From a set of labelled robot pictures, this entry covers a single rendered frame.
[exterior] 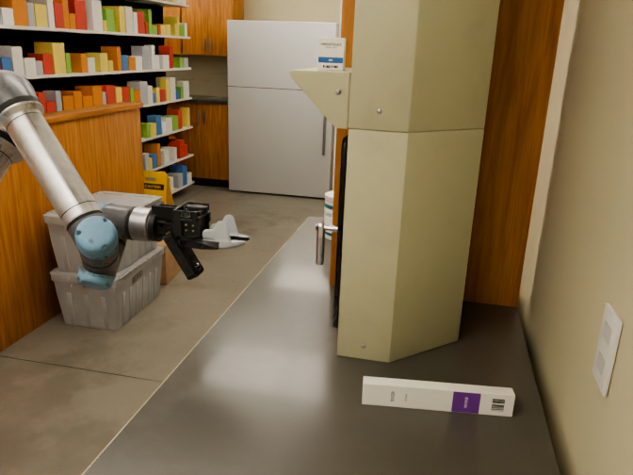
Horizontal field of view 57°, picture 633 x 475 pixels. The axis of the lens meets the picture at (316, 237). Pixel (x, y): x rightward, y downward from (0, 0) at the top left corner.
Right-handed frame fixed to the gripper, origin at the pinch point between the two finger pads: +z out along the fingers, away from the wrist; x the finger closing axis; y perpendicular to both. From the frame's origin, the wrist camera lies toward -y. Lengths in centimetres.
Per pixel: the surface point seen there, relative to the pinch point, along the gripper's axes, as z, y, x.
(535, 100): 60, 30, 32
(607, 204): 66, 19, -17
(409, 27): 33, 44, -5
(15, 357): -161, -116, 110
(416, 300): 38.1, -7.7, -1.6
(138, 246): -126, -76, 179
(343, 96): 21.6, 32.3, -5.2
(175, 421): 0.4, -20.0, -35.5
